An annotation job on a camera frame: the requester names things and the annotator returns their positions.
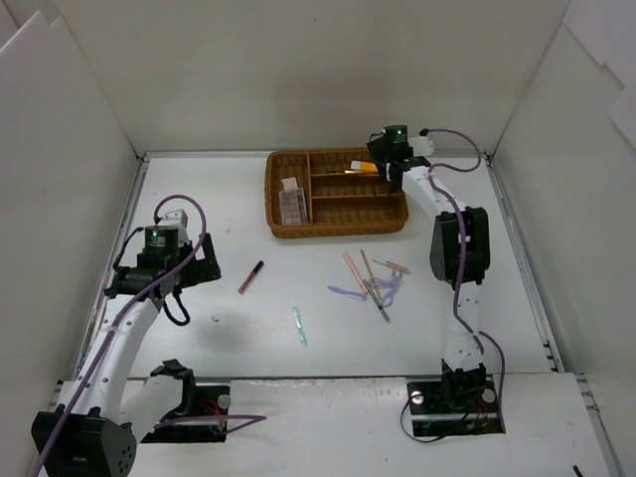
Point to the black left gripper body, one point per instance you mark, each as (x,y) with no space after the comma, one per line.
(200,265)

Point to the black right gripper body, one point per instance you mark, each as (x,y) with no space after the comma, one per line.
(380,150)

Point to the orange sunscreen tube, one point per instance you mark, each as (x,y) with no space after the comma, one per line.
(364,167)

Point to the red lip gloss tube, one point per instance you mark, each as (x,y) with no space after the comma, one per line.
(251,277)

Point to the pink rectangular compact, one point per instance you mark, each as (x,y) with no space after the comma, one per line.
(289,184)

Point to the clear mauve eyeshadow palette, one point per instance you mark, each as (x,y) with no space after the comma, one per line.
(293,208)

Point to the pink makeup pen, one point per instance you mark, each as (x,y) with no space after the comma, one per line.
(355,272)

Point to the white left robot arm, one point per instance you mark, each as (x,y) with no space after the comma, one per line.
(95,429)

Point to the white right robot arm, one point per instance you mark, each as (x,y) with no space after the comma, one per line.
(459,252)

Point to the gold makeup pencil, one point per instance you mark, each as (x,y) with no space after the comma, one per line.
(370,274)

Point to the pink white makeup pencil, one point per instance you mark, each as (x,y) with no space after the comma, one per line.
(391,265)

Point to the grey makeup pencil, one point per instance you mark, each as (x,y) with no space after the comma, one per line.
(377,301)

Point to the brown wicker divided tray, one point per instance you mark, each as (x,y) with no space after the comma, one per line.
(337,206)

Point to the mint green eyebrow razor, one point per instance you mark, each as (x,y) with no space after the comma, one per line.
(299,326)

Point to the purple small scissors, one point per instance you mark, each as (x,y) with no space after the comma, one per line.
(388,288)

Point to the purple eyebrow razor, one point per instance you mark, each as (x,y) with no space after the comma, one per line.
(361,296)

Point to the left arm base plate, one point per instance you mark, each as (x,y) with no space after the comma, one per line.
(209,401)

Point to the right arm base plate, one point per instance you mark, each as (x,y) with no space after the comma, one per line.
(431,416)

